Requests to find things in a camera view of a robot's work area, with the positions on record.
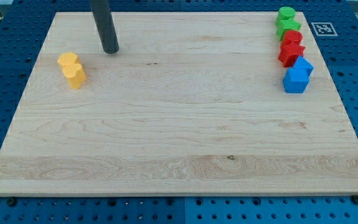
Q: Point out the yellow heart block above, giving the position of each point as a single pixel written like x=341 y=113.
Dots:
x=75 y=75

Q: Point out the yellow hexagon block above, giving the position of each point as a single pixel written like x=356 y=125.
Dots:
x=67 y=58

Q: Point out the wooden board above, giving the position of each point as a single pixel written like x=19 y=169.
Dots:
x=192 y=104

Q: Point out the blue cube block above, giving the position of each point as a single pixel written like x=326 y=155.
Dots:
x=295 y=80

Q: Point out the red star block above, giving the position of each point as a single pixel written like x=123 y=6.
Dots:
x=289 y=54

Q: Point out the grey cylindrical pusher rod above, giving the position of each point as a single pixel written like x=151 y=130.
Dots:
x=105 y=25

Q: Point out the blue triangle block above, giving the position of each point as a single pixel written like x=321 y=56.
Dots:
x=301 y=62

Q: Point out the red cylinder block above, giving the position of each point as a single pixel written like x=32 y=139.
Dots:
x=291 y=37

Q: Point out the green star block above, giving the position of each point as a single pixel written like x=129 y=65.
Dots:
x=286 y=25

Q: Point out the green cylinder block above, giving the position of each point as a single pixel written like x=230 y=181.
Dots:
x=285 y=13

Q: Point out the white fiducial marker tag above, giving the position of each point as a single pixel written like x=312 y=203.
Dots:
x=324 y=29

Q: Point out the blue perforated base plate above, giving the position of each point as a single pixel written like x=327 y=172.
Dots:
x=22 y=32

